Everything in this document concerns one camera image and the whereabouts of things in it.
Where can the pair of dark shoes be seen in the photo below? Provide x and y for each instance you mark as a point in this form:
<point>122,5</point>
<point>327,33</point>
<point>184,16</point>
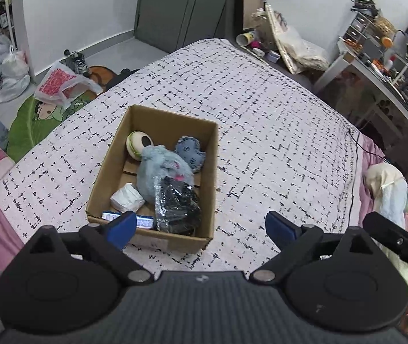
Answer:
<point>77,62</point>

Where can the small grey box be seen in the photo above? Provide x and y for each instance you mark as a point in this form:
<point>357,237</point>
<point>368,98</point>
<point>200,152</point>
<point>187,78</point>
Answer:
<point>273,56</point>

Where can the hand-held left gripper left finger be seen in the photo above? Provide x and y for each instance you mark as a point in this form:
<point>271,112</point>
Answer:
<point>121,226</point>

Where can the white soft packet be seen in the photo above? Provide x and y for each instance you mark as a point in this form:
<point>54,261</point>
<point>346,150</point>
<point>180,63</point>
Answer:
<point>127,199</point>

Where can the red patterned plastic bag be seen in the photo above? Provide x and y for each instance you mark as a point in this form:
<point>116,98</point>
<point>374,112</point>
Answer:
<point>59,84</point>

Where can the white plastic bag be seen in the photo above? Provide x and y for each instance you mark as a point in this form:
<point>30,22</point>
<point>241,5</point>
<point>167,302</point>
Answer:
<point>15,62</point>

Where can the beige tote bag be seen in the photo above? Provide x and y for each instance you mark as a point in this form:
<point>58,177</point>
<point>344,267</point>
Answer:
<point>297,48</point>

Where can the grey desk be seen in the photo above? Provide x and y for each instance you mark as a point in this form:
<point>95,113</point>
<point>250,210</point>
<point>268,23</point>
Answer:
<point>368,75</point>

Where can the black cloth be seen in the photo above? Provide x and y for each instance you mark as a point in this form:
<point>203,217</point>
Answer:
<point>177,208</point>

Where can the small drawer organizer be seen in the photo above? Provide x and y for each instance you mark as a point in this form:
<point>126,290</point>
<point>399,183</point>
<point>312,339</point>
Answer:
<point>358,28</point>

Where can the green cartoon floor mat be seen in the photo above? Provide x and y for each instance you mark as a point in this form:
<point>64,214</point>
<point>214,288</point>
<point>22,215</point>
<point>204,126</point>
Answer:
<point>28,125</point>

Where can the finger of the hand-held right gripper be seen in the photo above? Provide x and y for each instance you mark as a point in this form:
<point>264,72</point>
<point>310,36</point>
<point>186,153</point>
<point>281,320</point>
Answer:
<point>397,240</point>

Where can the dark green wardrobe door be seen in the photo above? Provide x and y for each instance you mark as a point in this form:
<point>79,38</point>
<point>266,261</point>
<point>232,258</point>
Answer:
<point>182,7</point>

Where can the blue denim plush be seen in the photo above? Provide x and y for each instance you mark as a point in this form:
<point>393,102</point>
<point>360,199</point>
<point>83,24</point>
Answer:
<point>190,152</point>

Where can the hamburger plush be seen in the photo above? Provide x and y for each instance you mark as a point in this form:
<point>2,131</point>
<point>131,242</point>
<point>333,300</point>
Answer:
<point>136,143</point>

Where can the blue tissue pack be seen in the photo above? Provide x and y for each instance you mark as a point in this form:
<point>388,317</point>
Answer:
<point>143,221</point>

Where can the orange ball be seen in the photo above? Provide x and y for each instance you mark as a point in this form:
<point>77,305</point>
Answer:
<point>387,41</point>

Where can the wicker basket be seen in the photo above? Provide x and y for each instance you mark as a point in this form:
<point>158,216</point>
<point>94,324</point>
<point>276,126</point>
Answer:
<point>385,25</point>

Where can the paper cup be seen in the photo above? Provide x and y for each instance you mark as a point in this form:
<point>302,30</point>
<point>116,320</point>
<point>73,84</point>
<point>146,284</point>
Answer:
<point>246,38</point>

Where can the pale grey plastic bag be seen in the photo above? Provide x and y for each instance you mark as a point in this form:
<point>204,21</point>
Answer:
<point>14,87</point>

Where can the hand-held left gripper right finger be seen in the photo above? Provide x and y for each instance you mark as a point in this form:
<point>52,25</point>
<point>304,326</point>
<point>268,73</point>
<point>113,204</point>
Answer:
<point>282,227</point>

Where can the brown round mat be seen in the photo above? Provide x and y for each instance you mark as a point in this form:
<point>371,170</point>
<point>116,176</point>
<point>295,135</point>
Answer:
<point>103,75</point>

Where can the white black-patterned bedspread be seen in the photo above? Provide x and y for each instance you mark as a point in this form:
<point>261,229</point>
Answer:
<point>261,114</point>

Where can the glass jar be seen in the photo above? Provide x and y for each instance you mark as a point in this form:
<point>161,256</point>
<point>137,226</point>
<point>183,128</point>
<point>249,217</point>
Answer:
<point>261,25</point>

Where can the fluffy blue-grey plush toy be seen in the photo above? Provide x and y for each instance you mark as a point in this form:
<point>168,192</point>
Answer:
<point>157,166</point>

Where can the brown cardboard box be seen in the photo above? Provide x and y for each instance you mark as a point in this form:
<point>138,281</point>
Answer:
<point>207,200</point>

